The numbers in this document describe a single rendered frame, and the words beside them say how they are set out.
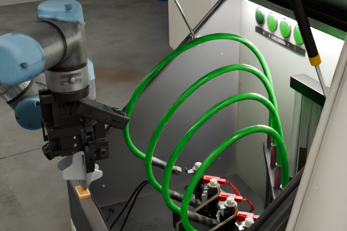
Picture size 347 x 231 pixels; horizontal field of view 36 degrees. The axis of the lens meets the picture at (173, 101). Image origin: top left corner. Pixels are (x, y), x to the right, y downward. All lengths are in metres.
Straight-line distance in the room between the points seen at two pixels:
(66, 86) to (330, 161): 0.46
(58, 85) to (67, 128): 0.08
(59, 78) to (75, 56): 0.05
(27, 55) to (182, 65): 0.79
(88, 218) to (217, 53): 0.59
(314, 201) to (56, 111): 0.47
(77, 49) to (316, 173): 0.45
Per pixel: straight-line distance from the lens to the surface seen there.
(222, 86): 1.63
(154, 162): 1.24
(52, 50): 0.86
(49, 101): 0.96
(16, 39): 0.83
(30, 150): 3.77
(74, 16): 0.91
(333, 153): 0.91
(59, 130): 0.97
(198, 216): 1.16
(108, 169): 1.59
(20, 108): 1.19
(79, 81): 0.94
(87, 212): 1.43
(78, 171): 1.04
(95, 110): 0.99
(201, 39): 1.17
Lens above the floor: 1.77
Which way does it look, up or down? 24 degrees down
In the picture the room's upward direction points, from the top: 1 degrees counter-clockwise
